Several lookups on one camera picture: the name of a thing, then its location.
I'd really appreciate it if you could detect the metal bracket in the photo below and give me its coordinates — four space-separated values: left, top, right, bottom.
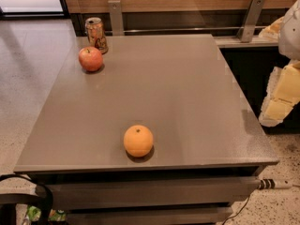
108 0 125 36
237 0 265 43

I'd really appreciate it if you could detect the black cable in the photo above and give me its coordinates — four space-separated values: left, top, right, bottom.
220 194 251 225

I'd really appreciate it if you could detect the black chair frame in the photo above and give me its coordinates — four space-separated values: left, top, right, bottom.
0 174 53 225

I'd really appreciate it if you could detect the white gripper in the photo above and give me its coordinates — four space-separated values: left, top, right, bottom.
259 0 300 128

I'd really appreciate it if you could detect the red apple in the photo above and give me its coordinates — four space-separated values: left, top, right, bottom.
79 47 103 72

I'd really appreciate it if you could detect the orange soda can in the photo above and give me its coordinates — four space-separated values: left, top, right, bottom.
85 17 109 54

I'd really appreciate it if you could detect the right metal bracket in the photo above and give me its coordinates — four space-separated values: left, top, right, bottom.
237 0 265 43

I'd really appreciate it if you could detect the lower grey drawer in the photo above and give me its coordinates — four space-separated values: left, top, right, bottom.
67 207 233 225

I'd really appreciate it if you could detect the grey drawer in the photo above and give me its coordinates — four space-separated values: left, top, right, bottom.
67 207 233 225
49 176 260 210

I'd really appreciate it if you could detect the green snack bag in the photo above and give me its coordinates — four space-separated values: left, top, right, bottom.
22 206 67 225

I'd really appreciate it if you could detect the left metal bracket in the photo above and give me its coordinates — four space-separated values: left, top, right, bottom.
108 0 125 36

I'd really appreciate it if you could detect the orange fruit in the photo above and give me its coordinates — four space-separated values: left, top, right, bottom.
123 125 154 158

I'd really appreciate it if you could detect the upper grey drawer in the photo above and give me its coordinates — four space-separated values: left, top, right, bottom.
49 176 260 210

